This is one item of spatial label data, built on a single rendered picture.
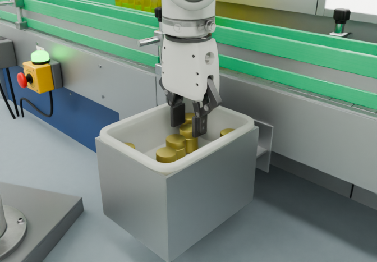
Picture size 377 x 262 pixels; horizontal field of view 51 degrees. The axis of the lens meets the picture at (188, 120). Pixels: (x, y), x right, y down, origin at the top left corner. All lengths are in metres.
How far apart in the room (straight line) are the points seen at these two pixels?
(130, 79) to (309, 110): 0.37
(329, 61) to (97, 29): 0.52
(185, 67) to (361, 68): 0.27
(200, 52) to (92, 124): 0.54
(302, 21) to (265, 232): 0.45
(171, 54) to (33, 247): 0.42
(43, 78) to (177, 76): 0.50
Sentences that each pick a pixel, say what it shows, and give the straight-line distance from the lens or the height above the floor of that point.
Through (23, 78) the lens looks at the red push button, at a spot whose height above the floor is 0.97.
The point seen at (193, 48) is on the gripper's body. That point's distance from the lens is 0.61.
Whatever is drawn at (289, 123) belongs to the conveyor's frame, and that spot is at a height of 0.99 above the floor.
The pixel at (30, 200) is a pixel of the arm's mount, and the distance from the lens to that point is 0.91.
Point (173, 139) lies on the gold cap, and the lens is 0.66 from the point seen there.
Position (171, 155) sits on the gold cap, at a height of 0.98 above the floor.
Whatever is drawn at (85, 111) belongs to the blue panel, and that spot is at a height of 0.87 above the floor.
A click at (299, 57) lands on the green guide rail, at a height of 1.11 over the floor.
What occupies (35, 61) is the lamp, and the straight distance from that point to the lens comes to 1.09.
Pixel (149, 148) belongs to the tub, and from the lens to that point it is 0.72.
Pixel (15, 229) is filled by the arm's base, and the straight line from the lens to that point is 0.82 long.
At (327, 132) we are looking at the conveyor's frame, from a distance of 0.69.
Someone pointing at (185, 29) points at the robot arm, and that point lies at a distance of 0.60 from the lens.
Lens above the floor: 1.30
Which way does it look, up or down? 26 degrees down
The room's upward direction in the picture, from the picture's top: straight up
